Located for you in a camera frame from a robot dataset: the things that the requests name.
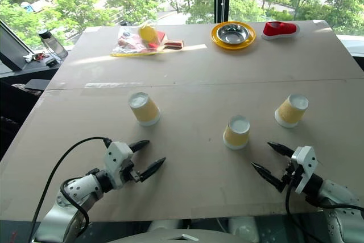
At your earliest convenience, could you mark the clear plastic bag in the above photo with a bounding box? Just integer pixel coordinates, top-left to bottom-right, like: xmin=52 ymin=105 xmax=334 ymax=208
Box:
xmin=110 ymin=19 xmax=172 ymax=57

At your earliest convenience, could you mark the flat black box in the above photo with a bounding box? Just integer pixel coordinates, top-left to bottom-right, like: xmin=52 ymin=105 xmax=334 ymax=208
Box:
xmin=24 ymin=79 xmax=53 ymax=91

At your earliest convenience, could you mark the yellow toy fruit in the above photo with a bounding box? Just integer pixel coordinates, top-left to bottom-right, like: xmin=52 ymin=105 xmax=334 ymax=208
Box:
xmin=138 ymin=23 xmax=158 ymax=43

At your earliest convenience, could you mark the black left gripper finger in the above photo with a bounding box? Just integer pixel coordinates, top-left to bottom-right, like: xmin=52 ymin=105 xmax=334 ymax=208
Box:
xmin=128 ymin=139 xmax=151 ymax=153
xmin=139 ymin=156 xmax=167 ymax=183

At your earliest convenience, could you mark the red brown rectangular block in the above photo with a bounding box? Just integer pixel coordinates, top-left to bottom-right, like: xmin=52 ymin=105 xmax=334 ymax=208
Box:
xmin=163 ymin=39 xmax=184 ymax=51

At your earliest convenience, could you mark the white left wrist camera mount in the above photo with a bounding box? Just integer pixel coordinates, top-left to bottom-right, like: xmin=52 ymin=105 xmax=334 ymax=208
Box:
xmin=103 ymin=141 xmax=135 ymax=190

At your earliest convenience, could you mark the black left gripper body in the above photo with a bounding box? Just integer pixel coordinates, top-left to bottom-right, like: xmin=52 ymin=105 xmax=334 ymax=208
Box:
xmin=120 ymin=159 xmax=142 ymax=183

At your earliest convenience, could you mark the yellow plastic plate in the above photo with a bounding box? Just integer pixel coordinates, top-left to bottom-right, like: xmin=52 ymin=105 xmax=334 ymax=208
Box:
xmin=210 ymin=21 xmax=257 ymax=51

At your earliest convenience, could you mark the red slip-on shoe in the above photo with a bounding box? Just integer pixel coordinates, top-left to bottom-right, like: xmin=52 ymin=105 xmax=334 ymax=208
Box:
xmin=260 ymin=21 xmax=301 ymax=41

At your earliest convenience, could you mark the yellow ribbed paper cup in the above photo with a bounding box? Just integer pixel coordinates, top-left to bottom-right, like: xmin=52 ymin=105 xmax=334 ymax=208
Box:
xmin=222 ymin=114 xmax=251 ymax=151
xmin=127 ymin=92 xmax=162 ymax=127
xmin=274 ymin=93 xmax=309 ymax=129

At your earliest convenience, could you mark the stainless steel bowl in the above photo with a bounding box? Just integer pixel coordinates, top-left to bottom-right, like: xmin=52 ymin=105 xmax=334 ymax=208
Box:
xmin=216 ymin=23 xmax=251 ymax=46

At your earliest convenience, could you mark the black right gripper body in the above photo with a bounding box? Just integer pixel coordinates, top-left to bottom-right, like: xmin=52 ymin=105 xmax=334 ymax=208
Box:
xmin=281 ymin=157 xmax=304 ymax=189

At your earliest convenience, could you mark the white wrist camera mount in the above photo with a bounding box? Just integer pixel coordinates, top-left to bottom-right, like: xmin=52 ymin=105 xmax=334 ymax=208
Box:
xmin=290 ymin=145 xmax=318 ymax=195
xmin=103 ymin=141 xmax=135 ymax=190

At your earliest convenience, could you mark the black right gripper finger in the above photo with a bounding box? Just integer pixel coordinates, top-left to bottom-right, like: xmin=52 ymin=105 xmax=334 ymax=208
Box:
xmin=267 ymin=141 xmax=296 ymax=159
xmin=250 ymin=162 xmax=286 ymax=193

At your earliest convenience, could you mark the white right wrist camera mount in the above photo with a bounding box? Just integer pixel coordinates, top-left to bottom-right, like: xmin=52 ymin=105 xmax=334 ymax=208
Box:
xmin=290 ymin=145 xmax=318 ymax=195

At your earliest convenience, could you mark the clear water bottle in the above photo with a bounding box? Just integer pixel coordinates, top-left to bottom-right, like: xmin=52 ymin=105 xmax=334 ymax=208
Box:
xmin=38 ymin=28 xmax=69 ymax=60

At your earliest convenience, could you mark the red key bunch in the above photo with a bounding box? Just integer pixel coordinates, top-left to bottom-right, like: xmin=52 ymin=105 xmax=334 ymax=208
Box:
xmin=23 ymin=51 xmax=50 ymax=63

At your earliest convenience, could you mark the grey robot torso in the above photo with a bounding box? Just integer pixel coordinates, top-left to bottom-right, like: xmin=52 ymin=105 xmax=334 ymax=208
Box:
xmin=107 ymin=216 xmax=263 ymax=243

